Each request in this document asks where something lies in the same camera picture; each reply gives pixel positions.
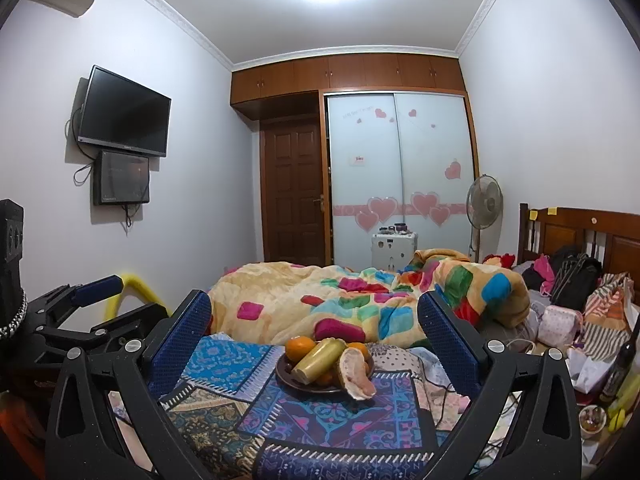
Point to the wardrobe with heart stickers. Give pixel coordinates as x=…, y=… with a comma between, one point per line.
x=400, y=150

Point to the blue patterned cloth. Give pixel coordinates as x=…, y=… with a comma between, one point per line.
x=225, y=370

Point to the wall television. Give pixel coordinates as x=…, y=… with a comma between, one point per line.
x=125, y=112

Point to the wooden headboard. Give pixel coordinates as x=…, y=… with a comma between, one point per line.
x=565, y=232

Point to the round orange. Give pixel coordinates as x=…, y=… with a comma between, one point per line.
x=361, y=350

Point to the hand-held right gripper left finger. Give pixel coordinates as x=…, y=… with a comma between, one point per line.
x=182, y=340

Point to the striped cloth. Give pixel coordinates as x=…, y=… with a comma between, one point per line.
x=607, y=310

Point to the brown wooden door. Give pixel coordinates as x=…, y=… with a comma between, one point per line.
x=292, y=195

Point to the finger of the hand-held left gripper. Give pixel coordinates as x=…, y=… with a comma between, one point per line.
x=100, y=322
x=97, y=290

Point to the dark round plate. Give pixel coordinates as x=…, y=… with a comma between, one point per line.
x=310, y=386

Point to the red cloth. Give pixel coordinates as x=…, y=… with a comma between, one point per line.
x=502, y=260

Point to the white cup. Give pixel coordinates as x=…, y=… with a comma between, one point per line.
x=592, y=417

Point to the peeled pomelo wedge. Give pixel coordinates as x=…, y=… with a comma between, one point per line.
x=352, y=370

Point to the yellow pipe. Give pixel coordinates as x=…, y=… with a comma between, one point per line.
x=127, y=285

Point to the black bag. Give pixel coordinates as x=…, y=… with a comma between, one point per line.
x=575, y=272

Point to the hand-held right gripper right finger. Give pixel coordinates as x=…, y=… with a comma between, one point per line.
x=445, y=335

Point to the small wall monitor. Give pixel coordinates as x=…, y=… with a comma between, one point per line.
x=121, y=177

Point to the dark glass bottle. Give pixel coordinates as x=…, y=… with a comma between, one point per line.
x=620, y=365

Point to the white plastic bag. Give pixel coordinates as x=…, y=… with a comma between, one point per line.
x=590, y=370

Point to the large orange with sticker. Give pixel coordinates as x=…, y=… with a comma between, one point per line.
x=300, y=347

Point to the yellow bananas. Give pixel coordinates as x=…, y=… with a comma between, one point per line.
x=620, y=405

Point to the small orange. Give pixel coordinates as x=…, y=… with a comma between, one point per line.
x=330, y=379

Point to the standing fan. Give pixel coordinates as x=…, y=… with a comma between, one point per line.
x=484, y=200

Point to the grey patterned pillow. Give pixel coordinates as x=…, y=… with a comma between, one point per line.
x=520, y=330

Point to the yellow rind pomelo piece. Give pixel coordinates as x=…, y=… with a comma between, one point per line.
x=320, y=360

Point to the colourful patchwork blanket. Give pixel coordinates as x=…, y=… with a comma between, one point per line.
x=310, y=290

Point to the pink cloth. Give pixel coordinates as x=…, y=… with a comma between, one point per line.
x=542, y=265

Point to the person's left forearm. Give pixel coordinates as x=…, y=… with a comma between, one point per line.
x=15, y=430

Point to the pink patterned pillow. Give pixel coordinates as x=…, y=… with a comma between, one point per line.
x=562, y=320

